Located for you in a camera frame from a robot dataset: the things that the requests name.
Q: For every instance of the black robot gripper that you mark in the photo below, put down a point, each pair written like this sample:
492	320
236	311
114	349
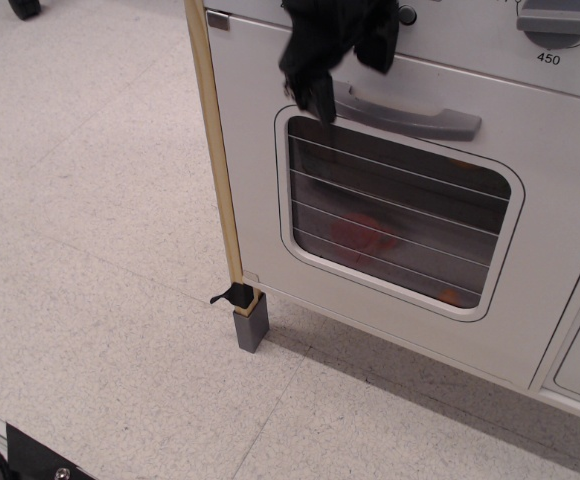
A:
323	32

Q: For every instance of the grey oven door handle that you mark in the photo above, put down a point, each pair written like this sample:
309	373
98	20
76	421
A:
447	125

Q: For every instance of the white toy oven door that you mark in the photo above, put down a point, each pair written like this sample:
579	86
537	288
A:
395	210

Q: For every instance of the grey round push button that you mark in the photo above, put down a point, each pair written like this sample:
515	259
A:
407	15

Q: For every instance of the red toy cup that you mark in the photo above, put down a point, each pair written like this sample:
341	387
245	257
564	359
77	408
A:
358	237

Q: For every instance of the white toy kitchen cabinet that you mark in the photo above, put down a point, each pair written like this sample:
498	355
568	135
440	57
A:
470	30

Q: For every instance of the grey temperature dial knob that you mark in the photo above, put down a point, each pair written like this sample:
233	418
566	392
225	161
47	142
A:
550	24

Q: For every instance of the black tape piece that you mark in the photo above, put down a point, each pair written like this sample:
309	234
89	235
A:
238	295

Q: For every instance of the black caster wheel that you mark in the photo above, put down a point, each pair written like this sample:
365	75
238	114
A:
25	9

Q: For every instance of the metal door hinge bracket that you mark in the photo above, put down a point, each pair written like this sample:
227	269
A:
218	20

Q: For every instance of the light wooden side post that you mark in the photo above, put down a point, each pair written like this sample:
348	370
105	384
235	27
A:
199	39

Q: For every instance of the black metal base plate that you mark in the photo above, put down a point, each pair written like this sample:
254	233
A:
30	459

